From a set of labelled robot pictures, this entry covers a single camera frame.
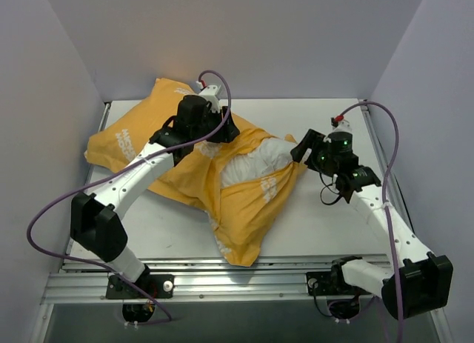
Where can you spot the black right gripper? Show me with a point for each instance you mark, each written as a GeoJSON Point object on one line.
{"type": "Point", "coordinates": [311, 147]}

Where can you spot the yellow printed pillowcase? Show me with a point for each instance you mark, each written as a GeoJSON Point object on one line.
{"type": "Point", "coordinates": [241, 214]}

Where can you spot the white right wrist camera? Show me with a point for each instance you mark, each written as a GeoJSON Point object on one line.
{"type": "Point", "coordinates": [340, 124]}

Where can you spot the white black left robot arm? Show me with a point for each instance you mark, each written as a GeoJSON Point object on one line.
{"type": "Point", "coordinates": [96, 217]}

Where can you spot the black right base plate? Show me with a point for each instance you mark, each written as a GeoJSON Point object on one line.
{"type": "Point", "coordinates": [321, 283]}

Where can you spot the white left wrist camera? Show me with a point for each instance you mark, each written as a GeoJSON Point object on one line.
{"type": "Point", "coordinates": [211, 91]}

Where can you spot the white pillow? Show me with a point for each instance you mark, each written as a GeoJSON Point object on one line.
{"type": "Point", "coordinates": [271, 155]}

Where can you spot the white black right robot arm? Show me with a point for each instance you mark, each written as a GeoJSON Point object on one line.
{"type": "Point", "coordinates": [418, 281]}

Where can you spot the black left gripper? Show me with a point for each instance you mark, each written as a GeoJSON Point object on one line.
{"type": "Point", "coordinates": [226, 126]}

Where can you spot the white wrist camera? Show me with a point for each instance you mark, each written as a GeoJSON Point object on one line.
{"type": "Point", "coordinates": [211, 91]}
{"type": "Point", "coordinates": [340, 124]}

